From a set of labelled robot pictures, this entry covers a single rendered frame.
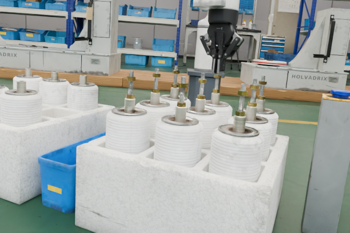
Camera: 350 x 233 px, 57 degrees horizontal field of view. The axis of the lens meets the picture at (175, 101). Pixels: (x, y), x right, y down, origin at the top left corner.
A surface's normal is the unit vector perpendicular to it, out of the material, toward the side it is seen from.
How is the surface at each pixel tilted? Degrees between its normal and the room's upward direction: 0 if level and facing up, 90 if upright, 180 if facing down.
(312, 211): 90
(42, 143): 90
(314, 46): 90
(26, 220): 0
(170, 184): 90
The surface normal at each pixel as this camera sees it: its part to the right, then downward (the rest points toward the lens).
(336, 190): -0.40, 0.14
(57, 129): 0.91, 0.14
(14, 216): 0.07, -0.98
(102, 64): -0.02, 0.18
